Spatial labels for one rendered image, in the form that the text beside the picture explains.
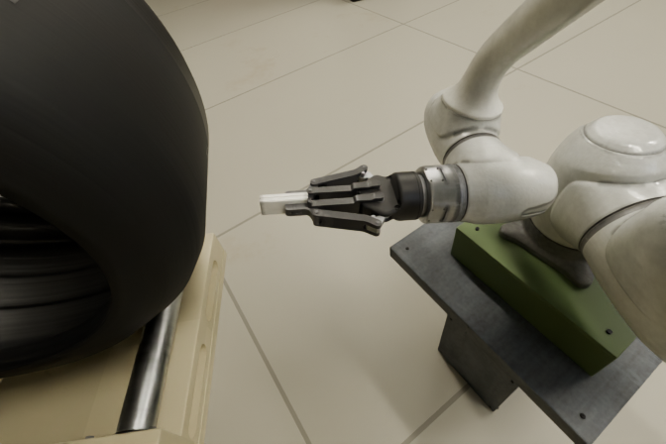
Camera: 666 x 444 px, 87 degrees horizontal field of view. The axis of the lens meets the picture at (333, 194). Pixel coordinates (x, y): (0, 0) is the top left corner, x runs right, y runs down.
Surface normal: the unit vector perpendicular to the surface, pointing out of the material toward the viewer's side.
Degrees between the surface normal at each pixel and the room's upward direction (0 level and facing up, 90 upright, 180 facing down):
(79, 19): 63
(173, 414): 0
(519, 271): 1
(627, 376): 0
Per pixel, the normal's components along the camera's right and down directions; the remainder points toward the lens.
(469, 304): -0.11, -0.67
